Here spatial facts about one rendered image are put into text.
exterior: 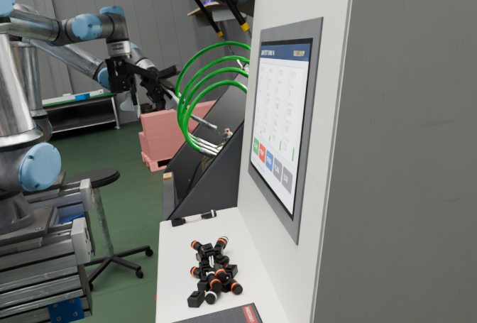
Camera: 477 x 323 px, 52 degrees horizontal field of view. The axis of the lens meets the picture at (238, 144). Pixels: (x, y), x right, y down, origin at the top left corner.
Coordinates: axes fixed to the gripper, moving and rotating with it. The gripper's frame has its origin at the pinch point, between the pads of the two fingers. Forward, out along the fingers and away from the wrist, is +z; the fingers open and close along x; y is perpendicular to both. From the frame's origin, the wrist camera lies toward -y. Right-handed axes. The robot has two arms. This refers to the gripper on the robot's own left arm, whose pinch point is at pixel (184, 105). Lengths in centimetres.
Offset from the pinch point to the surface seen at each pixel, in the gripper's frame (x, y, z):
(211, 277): 71, -12, 64
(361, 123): 84, -53, 67
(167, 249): 55, 4, 49
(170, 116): -346, 174, -191
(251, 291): 68, -14, 71
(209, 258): 64, -9, 60
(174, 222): 43, 6, 42
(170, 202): 18.3, 19.0, 27.3
